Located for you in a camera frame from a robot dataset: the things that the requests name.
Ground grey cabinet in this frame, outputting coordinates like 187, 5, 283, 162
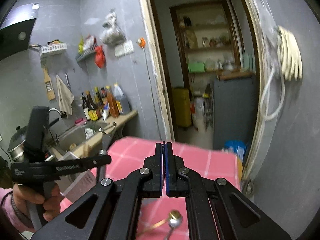
213, 76, 258, 151

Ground green box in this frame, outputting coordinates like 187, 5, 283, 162
188, 62, 206, 73

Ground white door frame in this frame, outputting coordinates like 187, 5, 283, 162
136, 0, 266, 202

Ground yellow canister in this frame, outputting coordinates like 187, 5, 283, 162
172, 87, 192, 128

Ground black range hood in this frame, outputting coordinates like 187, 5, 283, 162
0, 3, 40, 61

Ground large dark oil jug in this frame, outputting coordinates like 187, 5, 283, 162
113, 83, 131, 115

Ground gold spoon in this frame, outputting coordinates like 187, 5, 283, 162
139, 210, 182, 235

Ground red checked tablecloth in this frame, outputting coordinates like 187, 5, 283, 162
61, 136, 242, 240

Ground cream rubber gloves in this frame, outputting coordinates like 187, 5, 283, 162
277, 25, 303, 81

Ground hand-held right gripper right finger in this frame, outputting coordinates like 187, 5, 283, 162
165, 142, 292, 240

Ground white wall socket panel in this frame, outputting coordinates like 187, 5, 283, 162
114, 40, 134, 57

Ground metal wall shelf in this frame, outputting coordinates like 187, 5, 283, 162
75, 45, 97, 63

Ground thin power cord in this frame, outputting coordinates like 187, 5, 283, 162
143, 46, 162, 142

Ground dark pump bottle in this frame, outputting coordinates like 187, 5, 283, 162
80, 92, 92, 121

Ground chrome faucet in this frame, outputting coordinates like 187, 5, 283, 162
48, 108, 62, 140

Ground hanging clear plastic bag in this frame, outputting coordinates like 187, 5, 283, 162
258, 2, 282, 76

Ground wooden grater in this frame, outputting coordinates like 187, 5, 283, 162
42, 66, 56, 101

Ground wooden shelf unit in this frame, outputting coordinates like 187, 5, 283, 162
169, 0, 241, 82

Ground dark sauce bottle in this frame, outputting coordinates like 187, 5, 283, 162
94, 87, 104, 116
100, 87, 108, 110

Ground clear plastic jug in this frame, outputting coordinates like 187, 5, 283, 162
191, 97, 206, 131

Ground orange sauce bottle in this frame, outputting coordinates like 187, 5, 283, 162
105, 85, 120, 118

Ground hanging clear bag dried goods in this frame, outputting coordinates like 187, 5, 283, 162
99, 9, 125, 46

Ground long handled metal spoon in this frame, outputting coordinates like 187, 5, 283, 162
164, 219, 183, 240

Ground pale green container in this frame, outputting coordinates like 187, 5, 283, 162
241, 53, 256, 72

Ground steel sink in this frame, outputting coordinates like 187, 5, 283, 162
55, 122, 111, 153

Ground colourful snack packets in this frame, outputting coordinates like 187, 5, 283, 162
78, 35, 97, 54

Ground red plastic bag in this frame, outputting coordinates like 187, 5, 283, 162
94, 45, 105, 69

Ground white wall basket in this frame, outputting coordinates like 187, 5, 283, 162
39, 42, 68, 57

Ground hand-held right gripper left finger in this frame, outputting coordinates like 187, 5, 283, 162
31, 142, 166, 240

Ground beige hanging towel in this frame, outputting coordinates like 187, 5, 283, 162
55, 75, 75, 116

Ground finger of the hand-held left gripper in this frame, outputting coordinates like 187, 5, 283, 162
97, 122, 117, 156

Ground wok with metal lid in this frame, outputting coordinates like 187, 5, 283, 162
7, 125, 28, 163

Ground person's left forearm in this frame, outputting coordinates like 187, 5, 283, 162
0, 187, 36, 235

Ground blue plastic bag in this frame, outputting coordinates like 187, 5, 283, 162
223, 140, 247, 158

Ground white hose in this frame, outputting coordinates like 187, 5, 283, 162
261, 62, 286, 121

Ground wooden boards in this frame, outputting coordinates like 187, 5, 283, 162
216, 70, 254, 81

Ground white perforated utensil holder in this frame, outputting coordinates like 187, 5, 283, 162
61, 152, 101, 203

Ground yellow label sauce bottle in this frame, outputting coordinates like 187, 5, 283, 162
86, 90, 100, 121

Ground person's left hand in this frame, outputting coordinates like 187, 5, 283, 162
12, 180, 63, 222

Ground beige kitchen counter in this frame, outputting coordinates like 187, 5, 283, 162
50, 109, 139, 159

